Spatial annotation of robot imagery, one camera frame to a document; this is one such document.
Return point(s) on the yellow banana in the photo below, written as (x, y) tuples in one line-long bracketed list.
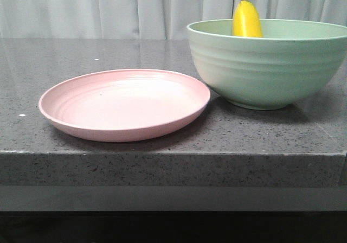
[(246, 21)]

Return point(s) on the pink plate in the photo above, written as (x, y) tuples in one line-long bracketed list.
[(124, 105)]

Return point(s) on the white curtain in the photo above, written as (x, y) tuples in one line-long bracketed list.
[(144, 19)]

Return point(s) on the green bowl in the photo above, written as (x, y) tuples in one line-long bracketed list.
[(291, 61)]

